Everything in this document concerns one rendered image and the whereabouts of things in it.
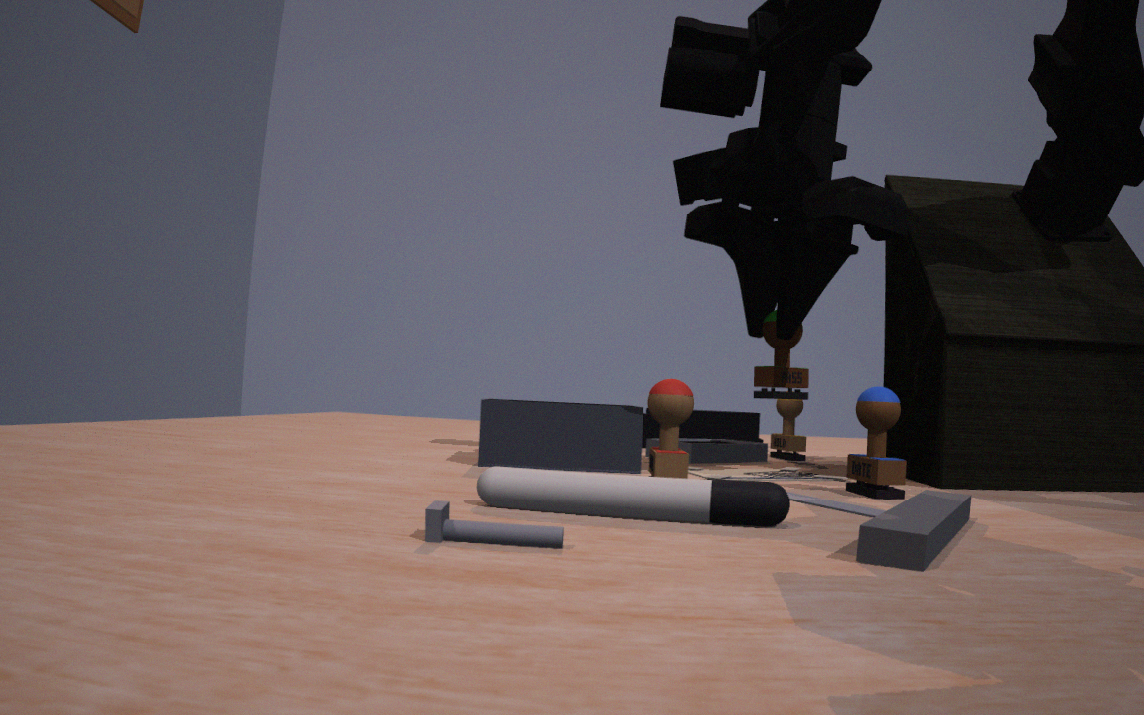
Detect brown wooden date stamp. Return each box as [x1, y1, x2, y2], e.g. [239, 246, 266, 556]
[847, 387, 907, 500]

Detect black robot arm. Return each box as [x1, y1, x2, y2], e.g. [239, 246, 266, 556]
[660, 0, 1144, 243]

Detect brown wooden hand stamp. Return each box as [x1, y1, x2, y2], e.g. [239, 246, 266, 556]
[770, 399, 807, 461]

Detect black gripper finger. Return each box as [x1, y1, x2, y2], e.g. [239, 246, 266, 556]
[714, 235, 781, 337]
[769, 228, 859, 340]

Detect brown hand stamp with red-topped knob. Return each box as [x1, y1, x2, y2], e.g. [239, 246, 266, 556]
[648, 379, 694, 479]

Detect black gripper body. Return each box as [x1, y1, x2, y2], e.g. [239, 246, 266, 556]
[684, 113, 909, 247]

